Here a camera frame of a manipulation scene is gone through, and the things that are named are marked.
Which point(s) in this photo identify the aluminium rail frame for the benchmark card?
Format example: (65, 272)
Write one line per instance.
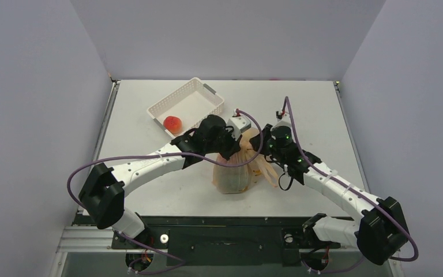
(86, 251)

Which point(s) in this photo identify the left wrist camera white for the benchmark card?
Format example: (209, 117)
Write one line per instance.
(239, 124)

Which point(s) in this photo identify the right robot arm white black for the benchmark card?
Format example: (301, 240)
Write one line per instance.
(377, 227)

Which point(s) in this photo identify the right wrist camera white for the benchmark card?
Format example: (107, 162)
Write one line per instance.
(283, 119)

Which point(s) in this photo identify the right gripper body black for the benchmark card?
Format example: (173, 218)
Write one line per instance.
(266, 133)

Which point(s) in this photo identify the translucent orange plastic bag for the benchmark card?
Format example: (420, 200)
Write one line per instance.
(235, 176)

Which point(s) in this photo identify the white perforated plastic basket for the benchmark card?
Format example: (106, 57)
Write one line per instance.
(191, 103)

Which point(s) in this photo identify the fake peach orange red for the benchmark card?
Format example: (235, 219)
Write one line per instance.
(173, 124)

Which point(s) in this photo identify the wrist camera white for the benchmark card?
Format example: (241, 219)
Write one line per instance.
(283, 119)
(239, 124)

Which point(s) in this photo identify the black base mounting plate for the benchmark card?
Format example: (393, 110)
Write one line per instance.
(202, 240)

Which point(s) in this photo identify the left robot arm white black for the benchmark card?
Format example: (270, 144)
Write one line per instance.
(105, 189)

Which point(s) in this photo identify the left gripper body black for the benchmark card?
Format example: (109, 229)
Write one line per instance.
(225, 144)

